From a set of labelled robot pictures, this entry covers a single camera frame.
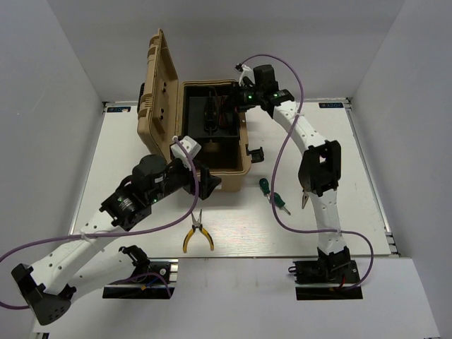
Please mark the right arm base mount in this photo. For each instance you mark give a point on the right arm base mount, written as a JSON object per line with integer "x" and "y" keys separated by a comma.
{"x": 313, "y": 283}

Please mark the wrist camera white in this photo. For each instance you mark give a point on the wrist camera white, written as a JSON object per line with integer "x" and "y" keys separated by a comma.
{"x": 246, "y": 72}
{"x": 185, "y": 146}

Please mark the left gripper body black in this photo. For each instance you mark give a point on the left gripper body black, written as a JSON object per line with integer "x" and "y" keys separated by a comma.
{"x": 179, "y": 176}

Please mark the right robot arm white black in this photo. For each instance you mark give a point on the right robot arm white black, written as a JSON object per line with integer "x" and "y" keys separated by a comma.
{"x": 320, "y": 168}

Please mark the tan plastic toolbox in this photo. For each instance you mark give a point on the tan plastic toolbox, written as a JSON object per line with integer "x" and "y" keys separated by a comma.
{"x": 160, "y": 117}

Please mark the yellow orange pliers right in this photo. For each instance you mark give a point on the yellow orange pliers right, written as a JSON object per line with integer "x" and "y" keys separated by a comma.
{"x": 305, "y": 198}

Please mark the green handled screwdriver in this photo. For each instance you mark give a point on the green handled screwdriver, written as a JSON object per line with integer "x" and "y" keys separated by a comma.
{"x": 265, "y": 187}
{"x": 279, "y": 202}

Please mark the large dark red hex key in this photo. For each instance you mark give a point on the large dark red hex key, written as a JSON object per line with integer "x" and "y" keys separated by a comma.
{"x": 226, "y": 117}

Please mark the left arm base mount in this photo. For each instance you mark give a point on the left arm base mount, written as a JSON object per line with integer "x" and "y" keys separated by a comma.
{"x": 151, "y": 278}

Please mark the left blue table label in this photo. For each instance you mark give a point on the left blue table label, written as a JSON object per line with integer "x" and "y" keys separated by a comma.
{"x": 118, "y": 109}

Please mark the right blue table label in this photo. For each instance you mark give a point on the right blue table label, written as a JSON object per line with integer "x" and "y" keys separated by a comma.
{"x": 331, "y": 105}

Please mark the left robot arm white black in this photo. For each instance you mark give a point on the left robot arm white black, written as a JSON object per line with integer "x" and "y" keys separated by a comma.
{"x": 52, "y": 284}

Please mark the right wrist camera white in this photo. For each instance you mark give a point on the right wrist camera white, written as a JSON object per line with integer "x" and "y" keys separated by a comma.
{"x": 246, "y": 72}

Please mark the blue table label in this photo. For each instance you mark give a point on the blue table label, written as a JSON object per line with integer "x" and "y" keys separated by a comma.
{"x": 331, "y": 105}
{"x": 118, "y": 109}

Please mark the black toolbox inner tray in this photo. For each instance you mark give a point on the black toolbox inner tray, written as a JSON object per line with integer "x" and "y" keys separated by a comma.
{"x": 201, "y": 110}

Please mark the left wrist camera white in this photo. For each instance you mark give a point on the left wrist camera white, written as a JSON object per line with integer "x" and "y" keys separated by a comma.
{"x": 185, "y": 146}

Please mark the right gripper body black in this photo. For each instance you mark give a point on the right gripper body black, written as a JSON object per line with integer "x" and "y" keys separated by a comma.
{"x": 247, "y": 97}

